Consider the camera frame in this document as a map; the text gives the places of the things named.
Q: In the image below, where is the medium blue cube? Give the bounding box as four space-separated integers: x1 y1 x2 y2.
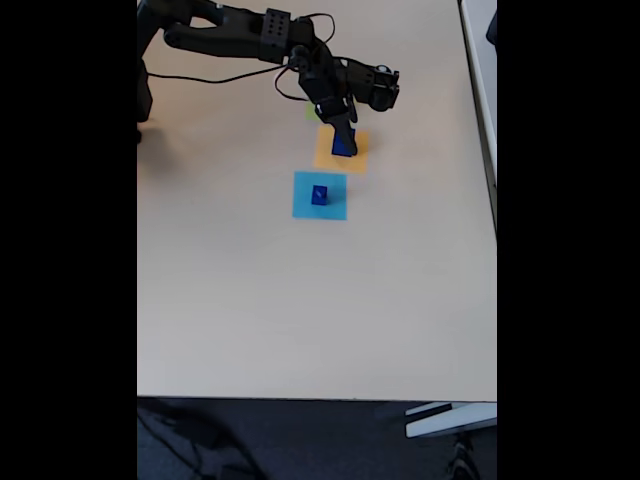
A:
331 125 357 158

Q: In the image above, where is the light blue paper square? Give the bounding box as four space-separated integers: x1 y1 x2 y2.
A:
291 170 348 222

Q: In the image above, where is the orange paper square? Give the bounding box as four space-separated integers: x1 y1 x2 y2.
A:
312 124 370 175

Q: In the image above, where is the white table foot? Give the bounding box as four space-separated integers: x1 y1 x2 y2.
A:
403 401 498 440

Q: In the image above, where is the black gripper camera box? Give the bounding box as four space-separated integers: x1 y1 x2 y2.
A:
344 58 401 112

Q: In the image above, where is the red black motor wire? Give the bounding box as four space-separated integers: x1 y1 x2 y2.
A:
297 13 336 47

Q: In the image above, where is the black camera cable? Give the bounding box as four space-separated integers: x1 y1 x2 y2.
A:
147 57 396 104

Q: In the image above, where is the black floor cable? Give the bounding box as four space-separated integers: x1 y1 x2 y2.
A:
137 399 261 480

